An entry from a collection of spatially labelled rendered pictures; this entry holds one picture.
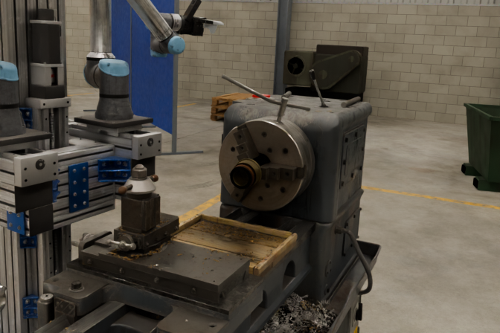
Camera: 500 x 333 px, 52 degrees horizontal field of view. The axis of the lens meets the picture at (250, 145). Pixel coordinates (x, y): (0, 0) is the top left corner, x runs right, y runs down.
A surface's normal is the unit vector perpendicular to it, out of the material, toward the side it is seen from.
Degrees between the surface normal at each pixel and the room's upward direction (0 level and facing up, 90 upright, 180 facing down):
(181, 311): 0
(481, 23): 90
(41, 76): 90
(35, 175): 90
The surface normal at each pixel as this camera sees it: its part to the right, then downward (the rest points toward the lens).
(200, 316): 0.05, -0.98
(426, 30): -0.40, 0.16
